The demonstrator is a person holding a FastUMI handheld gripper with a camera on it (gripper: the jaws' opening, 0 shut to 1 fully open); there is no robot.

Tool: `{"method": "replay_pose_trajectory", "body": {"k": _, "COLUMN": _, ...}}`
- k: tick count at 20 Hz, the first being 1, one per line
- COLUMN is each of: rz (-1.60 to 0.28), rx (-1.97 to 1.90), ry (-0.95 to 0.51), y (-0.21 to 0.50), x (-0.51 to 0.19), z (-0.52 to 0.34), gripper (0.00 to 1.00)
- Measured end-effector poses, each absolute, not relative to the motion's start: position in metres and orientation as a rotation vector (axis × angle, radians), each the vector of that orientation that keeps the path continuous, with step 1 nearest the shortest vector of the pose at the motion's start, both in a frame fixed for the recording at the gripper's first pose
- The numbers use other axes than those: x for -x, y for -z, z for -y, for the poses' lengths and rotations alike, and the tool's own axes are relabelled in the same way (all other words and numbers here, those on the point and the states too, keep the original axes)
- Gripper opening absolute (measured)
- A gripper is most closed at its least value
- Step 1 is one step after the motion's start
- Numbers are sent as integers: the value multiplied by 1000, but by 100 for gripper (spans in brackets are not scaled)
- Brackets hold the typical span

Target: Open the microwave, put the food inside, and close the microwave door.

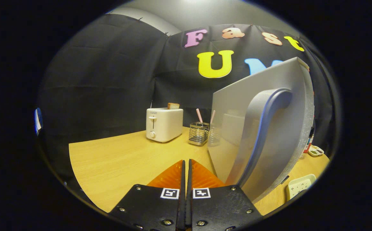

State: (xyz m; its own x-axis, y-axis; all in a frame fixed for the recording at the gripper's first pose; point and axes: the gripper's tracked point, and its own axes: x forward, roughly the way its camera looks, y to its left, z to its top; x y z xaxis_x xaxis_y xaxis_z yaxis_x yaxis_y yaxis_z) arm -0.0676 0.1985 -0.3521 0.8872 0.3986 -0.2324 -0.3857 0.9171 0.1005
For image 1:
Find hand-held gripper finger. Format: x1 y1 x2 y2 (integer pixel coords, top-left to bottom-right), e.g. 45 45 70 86
108 159 186 231
186 159 263 231

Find white microwave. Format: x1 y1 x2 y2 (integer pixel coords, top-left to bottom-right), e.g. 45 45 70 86
207 57 315 204

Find white toaster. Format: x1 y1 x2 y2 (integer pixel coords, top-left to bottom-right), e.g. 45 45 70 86
146 108 184 143

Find clear plastic water bottle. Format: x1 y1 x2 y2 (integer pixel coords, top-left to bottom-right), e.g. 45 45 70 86
303 119 315 154

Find white divided bean dish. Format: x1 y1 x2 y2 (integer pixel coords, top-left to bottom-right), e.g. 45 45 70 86
308 145 325 157

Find metal wire holder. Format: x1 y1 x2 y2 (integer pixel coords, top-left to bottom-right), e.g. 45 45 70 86
188 122 210 146

